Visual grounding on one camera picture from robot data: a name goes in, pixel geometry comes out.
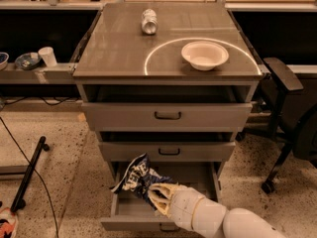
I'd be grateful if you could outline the grey drawer cabinet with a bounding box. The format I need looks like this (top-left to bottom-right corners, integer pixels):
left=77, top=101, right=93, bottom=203
left=72, top=1, right=264, bottom=232

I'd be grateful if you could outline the white paper cup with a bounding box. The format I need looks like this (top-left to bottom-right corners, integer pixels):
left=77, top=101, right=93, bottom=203
left=39, top=47, right=57, bottom=67

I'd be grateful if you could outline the black office chair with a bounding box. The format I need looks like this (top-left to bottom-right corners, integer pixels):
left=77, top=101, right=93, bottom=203
left=243, top=58, right=317, bottom=194

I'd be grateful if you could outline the white paper bowl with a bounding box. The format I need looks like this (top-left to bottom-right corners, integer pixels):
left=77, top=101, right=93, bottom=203
left=181, top=41, right=229, bottom=71

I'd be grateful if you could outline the blue bowl at edge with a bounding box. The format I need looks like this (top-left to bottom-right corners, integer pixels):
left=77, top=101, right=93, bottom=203
left=0, top=52, right=9, bottom=70

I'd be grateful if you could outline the white crushed can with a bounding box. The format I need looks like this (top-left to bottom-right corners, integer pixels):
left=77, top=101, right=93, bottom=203
left=141, top=9, right=159, bottom=35

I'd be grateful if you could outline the black floor cable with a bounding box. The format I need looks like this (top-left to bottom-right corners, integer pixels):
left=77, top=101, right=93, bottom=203
left=0, top=116, right=60, bottom=238

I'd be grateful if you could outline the orange white shoe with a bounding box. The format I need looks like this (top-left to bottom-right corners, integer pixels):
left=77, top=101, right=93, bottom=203
left=0, top=208, right=18, bottom=238

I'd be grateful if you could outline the blue bowl with items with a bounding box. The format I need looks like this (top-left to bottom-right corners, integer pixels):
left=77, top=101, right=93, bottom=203
left=15, top=53, right=42, bottom=70

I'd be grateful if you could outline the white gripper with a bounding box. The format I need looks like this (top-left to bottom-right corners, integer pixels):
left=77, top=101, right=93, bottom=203
left=149, top=183, right=228, bottom=238

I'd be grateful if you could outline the top grey drawer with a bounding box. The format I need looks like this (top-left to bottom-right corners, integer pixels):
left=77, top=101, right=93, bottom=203
left=82, top=103, right=252, bottom=132

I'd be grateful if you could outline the blue chip bag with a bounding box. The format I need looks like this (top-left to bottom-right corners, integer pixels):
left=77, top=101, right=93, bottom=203
left=111, top=153, right=173, bottom=209

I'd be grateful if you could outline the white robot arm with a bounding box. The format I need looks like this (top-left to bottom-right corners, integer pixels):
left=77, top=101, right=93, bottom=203
left=148, top=183, right=286, bottom=238

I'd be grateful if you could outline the grey side shelf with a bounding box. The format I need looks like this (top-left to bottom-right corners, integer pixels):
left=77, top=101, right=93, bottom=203
left=0, top=62, right=76, bottom=84

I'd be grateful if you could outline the middle grey drawer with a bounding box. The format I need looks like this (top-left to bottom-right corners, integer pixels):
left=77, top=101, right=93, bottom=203
left=99, top=142, right=235, bottom=162

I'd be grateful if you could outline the black floor stand bar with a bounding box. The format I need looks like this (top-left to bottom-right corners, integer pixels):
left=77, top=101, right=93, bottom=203
left=10, top=136, right=50, bottom=212

